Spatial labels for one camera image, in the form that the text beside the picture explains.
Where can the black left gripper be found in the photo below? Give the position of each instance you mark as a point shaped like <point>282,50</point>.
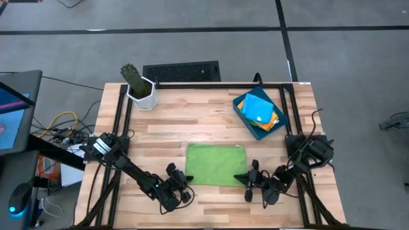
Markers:
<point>180,183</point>

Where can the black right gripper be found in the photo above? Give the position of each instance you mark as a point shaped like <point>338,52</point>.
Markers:
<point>255,180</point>

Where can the green microfiber towel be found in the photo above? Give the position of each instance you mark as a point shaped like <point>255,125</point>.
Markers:
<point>215,164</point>

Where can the orange microfiber towel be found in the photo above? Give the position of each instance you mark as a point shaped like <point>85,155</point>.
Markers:
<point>268,126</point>

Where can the teal plastic bin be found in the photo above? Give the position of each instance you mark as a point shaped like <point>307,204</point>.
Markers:
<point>243,119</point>

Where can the light blue microfiber towel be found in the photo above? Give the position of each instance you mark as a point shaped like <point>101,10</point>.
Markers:
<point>257,108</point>

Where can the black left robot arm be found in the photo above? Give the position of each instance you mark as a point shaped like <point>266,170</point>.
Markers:
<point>134,172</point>

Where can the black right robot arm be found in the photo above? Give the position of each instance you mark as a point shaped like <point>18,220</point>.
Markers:
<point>313,150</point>

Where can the white hexagonal plant pot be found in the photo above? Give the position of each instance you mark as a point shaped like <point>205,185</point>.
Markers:
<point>147,102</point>

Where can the black floor vent grille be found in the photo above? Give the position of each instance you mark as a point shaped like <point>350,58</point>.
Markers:
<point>182,72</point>

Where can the green cactus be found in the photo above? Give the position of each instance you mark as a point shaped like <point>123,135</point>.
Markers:
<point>132,76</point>

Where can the white paper sheet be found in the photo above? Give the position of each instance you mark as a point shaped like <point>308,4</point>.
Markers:
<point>72,175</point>

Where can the black metal beam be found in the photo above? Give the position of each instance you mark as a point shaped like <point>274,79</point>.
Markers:
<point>57,155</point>

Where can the orange cardboard box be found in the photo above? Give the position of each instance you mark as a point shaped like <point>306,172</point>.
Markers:
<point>48,169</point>

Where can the black computer mouse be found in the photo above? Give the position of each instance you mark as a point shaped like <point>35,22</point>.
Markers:
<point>20,198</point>

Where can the monitor with blue screen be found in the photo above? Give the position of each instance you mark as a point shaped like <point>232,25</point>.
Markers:
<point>12,127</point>

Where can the grey desk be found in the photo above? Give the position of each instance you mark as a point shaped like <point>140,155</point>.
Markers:
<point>19,76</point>

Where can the black aluminium table frame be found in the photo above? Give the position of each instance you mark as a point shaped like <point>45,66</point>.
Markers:
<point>204,85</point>

